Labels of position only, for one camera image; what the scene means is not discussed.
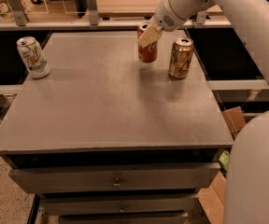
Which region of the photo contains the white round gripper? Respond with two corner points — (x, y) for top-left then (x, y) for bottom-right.
(137, 0), (215, 48)

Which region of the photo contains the red coke can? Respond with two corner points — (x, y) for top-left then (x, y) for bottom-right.
(137, 22), (157, 63)

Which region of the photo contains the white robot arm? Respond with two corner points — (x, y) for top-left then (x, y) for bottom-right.
(138, 0), (269, 224)

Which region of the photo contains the orange gold soda can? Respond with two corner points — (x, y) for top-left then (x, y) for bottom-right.
(169, 37), (194, 79)

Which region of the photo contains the white green 7up can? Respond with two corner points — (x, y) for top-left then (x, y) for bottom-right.
(17, 36), (50, 78)

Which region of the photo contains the grey drawer cabinet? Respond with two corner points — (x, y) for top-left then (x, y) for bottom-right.
(0, 32), (233, 224)

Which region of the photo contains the green snack bag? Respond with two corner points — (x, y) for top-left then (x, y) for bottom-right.
(219, 150), (230, 171)

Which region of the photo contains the top grey drawer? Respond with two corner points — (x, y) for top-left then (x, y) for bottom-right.
(9, 162), (219, 194)

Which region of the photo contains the grey drawer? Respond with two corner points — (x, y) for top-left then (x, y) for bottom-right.
(9, 162), (219, 194)
(41, 193), (198, 216)

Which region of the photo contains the cardboard box of snacks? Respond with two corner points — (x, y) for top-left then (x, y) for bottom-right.
(199, 106), (246, 224)

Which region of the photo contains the middle grey drawer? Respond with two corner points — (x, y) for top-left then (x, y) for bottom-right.
(41, 193), (198, 216)

